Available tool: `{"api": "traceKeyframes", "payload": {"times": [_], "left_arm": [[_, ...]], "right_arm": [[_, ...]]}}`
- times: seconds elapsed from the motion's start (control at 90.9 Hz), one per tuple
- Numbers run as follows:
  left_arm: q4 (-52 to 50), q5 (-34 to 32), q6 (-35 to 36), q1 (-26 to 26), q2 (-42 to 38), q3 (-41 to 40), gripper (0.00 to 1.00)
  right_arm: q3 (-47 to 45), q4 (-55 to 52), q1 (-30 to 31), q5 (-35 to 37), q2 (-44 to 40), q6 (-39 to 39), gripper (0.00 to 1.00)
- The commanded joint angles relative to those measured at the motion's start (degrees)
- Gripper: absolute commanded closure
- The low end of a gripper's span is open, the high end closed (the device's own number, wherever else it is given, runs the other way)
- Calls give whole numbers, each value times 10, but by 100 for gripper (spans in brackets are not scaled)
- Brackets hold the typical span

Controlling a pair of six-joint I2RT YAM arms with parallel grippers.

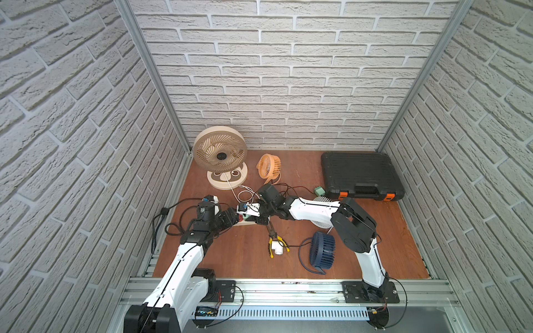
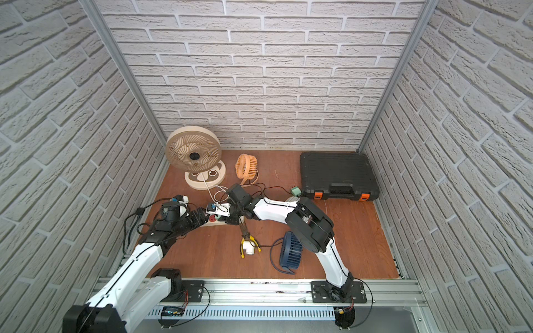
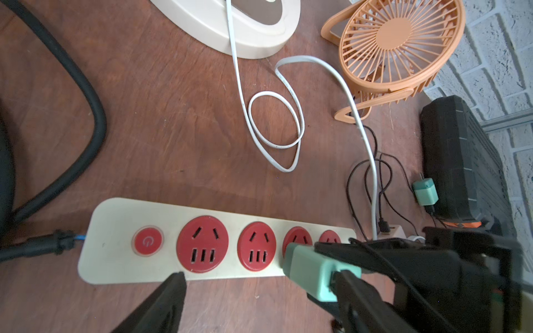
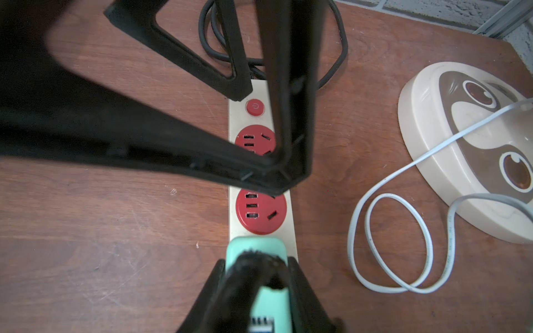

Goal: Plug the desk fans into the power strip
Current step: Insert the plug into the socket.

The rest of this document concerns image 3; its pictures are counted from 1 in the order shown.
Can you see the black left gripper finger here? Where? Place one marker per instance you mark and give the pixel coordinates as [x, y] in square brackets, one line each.
[161, 311]

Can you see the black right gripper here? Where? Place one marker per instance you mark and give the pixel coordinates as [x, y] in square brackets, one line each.
[457, 281]

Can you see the beige power strip red sockets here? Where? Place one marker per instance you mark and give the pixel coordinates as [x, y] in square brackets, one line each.
[131, 241]

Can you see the green plug adapter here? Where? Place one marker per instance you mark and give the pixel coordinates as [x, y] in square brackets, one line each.
[313, 271]

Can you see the pink plug adapter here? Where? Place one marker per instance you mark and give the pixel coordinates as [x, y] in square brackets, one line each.
[388, 231]

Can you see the small orange desk fan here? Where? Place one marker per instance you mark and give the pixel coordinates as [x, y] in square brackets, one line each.
[392, 50]

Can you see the large beige desk fan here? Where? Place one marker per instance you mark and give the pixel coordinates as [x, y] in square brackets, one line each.
[261, 28]

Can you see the small green adapter by case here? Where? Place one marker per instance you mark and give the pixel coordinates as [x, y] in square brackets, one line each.
[425, 192]

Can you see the black plastic tool case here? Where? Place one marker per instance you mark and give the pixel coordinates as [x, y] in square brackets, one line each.
[466, 168]

